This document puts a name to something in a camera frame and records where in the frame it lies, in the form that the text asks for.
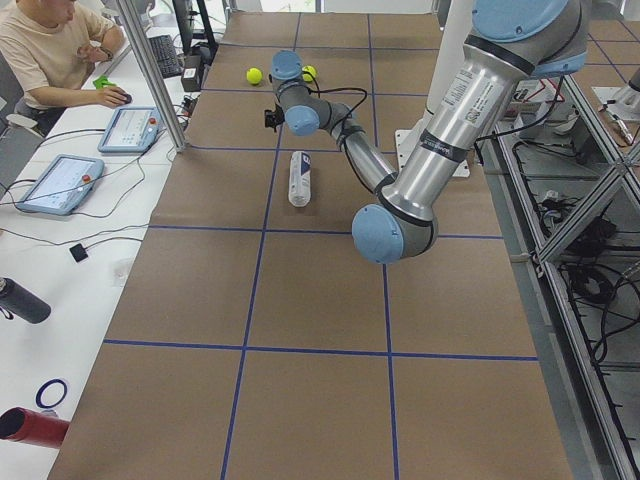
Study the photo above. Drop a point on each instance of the small black square puck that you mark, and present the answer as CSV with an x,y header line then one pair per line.
x,y
78,252

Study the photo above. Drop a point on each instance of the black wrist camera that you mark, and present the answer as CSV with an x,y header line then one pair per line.
x,y
273,118

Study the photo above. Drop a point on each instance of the black keyboard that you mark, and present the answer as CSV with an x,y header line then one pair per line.
x,y
164,52

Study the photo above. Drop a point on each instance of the black power adapter box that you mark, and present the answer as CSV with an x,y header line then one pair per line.
x,y
191,77

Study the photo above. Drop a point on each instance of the green plastic clip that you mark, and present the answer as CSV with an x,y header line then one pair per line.
x,y
102,82

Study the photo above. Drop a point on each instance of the clear tennis ball can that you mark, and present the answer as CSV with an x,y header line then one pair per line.
x,y
299,188

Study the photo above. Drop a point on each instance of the blue teach pendant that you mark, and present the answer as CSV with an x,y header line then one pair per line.
x,y
63,186
131,130

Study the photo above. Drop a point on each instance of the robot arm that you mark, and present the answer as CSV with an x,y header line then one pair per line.
x,y
502,43

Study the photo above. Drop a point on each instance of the near blue teach pendant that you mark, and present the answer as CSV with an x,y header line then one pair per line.
x,y
63,186

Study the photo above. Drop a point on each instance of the aluminium frame post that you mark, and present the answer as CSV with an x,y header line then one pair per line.
x,y
151,72

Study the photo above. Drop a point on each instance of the black water bottle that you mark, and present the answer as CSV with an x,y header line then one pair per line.
x,y
16,301

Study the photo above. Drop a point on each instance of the person in beige shirt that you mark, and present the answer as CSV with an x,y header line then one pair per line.
x,y
52,48

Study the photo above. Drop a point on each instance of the yellow tennis ball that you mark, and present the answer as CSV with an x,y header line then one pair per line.
x,y
254,76
309,74

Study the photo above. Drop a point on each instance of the far blue teach pendant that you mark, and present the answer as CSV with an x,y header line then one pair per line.
x,y
131,130

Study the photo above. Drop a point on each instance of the red cylinder tube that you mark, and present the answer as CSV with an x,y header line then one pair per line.
x,y
26,426

